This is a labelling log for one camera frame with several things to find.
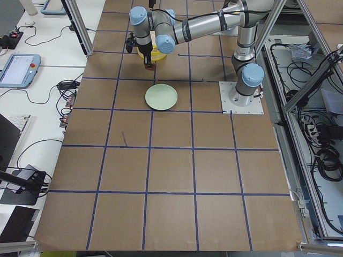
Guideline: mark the brown bun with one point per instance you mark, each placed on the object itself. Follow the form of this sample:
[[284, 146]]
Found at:
[[150, 67]]

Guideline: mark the yellow steamer layer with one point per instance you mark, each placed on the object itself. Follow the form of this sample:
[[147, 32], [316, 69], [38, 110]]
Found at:
[[156, 55]]

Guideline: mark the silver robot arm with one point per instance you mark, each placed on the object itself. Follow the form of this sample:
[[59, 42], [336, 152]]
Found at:
[[245, 15]]

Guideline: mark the light green plate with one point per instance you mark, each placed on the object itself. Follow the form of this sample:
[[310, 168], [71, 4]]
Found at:
[[161, 97]]

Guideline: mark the black power adapter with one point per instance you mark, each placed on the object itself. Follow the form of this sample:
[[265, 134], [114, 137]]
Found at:
[[68, 85]]

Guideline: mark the far teach pendant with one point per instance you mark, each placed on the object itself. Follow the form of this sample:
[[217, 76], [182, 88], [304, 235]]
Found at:
[[53, 7]]

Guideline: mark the teach pendant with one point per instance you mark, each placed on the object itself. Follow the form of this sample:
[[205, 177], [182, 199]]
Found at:
[[20, 70], [53, 7]]

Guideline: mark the near teach pendant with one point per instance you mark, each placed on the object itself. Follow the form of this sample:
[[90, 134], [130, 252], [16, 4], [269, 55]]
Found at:
[[20, 70]]

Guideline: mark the white keyboard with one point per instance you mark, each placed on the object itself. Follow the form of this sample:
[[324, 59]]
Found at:
[[22, 122]]

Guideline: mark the black tripod base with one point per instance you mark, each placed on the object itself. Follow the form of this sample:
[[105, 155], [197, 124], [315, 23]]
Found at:
[[23, 186]]

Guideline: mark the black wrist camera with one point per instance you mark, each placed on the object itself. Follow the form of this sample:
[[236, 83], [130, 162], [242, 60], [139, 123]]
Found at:
[[130, 43]]

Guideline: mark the aluminium frame post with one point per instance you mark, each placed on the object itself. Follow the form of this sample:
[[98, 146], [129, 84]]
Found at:
[[77, 22]]

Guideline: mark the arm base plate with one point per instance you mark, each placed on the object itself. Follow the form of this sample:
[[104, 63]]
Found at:
[[234, 103], [229, 32]]

